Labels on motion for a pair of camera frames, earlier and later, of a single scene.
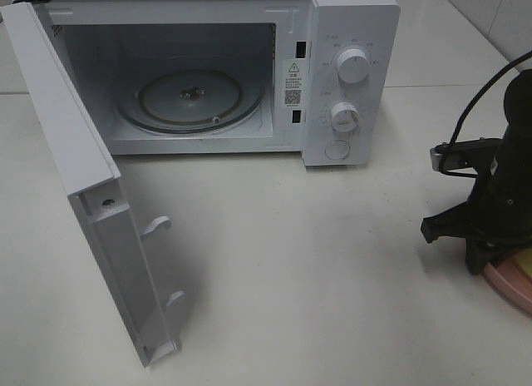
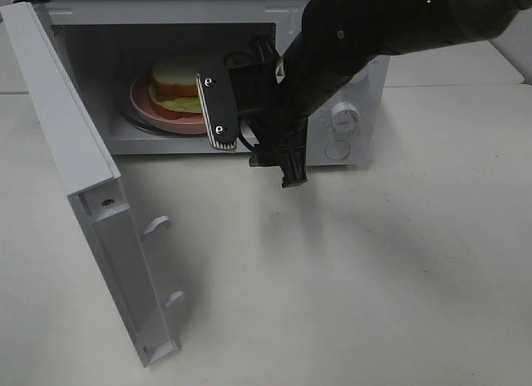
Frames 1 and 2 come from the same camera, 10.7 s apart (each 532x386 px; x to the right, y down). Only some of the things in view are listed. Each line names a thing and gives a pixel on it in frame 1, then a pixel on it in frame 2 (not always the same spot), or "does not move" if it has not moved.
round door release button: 337,150 does not move
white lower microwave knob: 344,116 does not move
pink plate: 510,279 -> 169,119
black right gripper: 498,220 -> 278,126
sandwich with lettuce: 523,261 -> 175,85
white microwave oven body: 311,71 does not move
